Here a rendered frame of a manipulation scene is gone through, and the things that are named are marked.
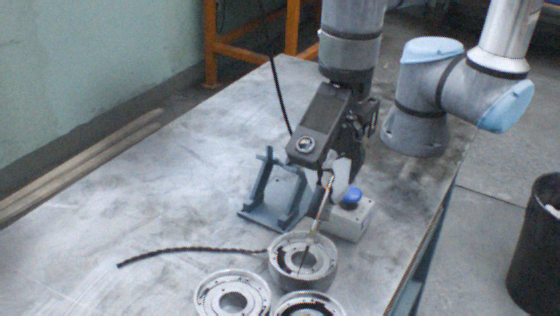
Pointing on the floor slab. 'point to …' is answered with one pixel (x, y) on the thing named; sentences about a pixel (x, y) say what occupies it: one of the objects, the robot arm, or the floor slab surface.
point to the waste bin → (538, 251)
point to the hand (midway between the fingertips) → (324, 196)
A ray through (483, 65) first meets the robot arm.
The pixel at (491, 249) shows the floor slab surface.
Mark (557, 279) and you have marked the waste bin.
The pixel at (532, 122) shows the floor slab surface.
